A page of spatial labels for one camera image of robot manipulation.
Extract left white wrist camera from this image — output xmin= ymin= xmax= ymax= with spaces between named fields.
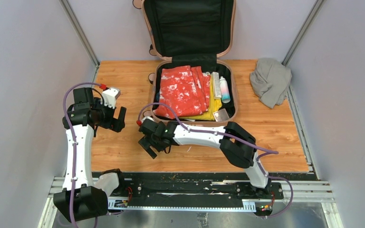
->
xmin=102 ymin=87 xmax=121 ymax=109

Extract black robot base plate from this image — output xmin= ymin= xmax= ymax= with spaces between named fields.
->
xmin=123 ymin=172 xmax=284 ymax=209

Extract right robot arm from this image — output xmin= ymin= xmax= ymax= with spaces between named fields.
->
xmin=137 ymin=118 xmax=271 ymax=199

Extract white small bottle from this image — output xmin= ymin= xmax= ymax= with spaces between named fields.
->
xmin=220 ymin=76 xmax=231 ymax=104

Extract aluminium frame rail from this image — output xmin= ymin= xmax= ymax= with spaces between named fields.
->
xmin=38 ymin=177 xmax=344 ymax=228

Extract red white tie-dye jeans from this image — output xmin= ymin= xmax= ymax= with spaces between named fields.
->
xmin=154 ymin=65 xmax=210 ymax=118

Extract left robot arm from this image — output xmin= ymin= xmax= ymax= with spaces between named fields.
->
xmin=53 ymin=85 xmax=127 ymax=226

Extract clear acrylic block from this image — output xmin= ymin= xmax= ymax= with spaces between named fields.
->
xmin=213 ymin=108 xmax=230 ymax=122

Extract grey crumpled cloth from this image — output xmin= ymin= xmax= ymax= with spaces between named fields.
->
xmin=249 ymin=58 xmax=292 ymax=109

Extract pink open suitcase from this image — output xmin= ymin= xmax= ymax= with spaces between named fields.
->
xmin=133 ymin=0 xmax=239 ymax=126

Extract yellow garment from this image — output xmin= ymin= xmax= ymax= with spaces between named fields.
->
xmin=182 ymin=82 xmax=222 ymax=121

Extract white rectangular box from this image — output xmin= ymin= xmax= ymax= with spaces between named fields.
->
xmin=211 ymin=72 xmax=221 ymax=100

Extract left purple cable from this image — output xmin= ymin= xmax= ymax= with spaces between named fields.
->
xmin=62 ymin=82 xmax=126 ymax=228

